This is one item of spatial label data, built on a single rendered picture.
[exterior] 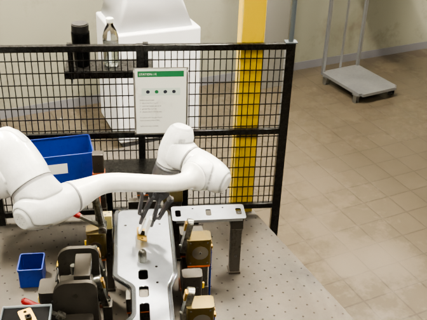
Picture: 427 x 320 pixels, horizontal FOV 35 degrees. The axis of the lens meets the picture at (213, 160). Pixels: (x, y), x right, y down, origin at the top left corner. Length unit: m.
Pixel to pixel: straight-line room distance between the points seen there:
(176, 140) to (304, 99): 3.85
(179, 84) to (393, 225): 2.16
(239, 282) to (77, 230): 0.79
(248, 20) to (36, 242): 1.32
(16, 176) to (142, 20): 2.97
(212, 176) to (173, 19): 2.78
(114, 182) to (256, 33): 1.01
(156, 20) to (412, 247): 2.30
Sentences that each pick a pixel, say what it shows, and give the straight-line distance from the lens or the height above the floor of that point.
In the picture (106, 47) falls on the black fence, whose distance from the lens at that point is 2.75.
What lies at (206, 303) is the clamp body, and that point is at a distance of 2.18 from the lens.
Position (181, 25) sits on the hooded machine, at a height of 0.92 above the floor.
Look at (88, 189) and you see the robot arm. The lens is 2.04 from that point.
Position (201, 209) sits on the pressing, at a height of 1.00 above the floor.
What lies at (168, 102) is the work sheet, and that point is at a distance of 2.84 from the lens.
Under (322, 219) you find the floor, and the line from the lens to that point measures 4.46.
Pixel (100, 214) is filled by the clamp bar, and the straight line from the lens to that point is 2.44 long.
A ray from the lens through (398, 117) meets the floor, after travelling 5.95.
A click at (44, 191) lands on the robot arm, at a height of 1.47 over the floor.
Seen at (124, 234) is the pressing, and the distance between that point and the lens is 2.55.
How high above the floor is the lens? 2.51
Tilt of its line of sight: 30 degrees down
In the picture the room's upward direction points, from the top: 2 degrees clockwise
